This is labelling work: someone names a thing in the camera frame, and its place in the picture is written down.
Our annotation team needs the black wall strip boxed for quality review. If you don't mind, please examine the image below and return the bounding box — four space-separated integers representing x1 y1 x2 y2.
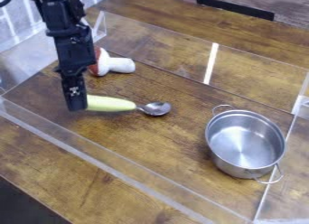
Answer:
195 0 275 21

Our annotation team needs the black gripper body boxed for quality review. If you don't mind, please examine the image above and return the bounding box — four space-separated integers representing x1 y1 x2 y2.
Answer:
44 23 97 78

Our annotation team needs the clear acrylic stand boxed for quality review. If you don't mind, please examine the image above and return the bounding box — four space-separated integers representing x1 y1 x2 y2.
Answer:
81 11 107 42

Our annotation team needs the stainless steel pot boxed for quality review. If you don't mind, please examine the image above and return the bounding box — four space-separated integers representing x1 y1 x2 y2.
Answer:
203 104 286 185

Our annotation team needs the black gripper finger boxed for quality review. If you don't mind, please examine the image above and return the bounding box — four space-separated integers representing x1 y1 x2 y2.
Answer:
61 75 87 111

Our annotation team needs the green handled metal spoon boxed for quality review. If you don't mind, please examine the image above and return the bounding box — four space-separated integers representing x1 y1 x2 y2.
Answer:
87 95 171 117

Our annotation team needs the clear acrylic bracket right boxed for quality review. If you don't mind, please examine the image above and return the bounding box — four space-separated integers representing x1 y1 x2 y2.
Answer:
291 96 309 120

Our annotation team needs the red white toy mushroom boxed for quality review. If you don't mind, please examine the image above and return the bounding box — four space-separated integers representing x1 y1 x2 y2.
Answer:
88 47 135 76

